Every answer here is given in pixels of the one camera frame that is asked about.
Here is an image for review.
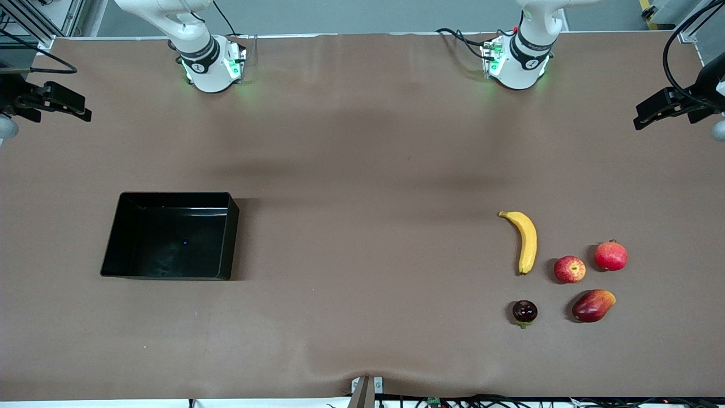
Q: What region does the black plastic box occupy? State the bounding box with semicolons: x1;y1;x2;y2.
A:
100;192;240;281

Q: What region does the red yellow apple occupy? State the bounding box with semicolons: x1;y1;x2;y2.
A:
554;256;587;284

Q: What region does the yellow banana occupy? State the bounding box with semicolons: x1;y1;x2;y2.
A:
498;211;538;276

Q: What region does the red pomegranate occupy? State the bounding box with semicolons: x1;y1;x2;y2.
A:
594;240;629;272

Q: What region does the red mango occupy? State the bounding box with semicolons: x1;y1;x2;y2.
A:
572;289;616;323

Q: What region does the dark purple mangosteen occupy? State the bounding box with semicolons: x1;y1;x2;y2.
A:
512;300;538;329

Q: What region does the brown table mat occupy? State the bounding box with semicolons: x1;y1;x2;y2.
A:
0;31;725;401

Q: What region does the aluminium frame profile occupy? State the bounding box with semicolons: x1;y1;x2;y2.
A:
0;0;86;52
643;0;725;45

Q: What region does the black right arm base cable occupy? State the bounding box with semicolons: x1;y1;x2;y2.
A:
212;0;240;38

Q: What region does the black arm base cable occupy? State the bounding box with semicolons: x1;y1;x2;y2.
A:
212;0;240;38
435;27;491;60

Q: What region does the black left arm base cable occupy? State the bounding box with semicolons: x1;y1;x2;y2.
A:
435;27;491;60

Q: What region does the grey camera mount clamp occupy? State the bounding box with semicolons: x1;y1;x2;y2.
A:
350;376;384;408

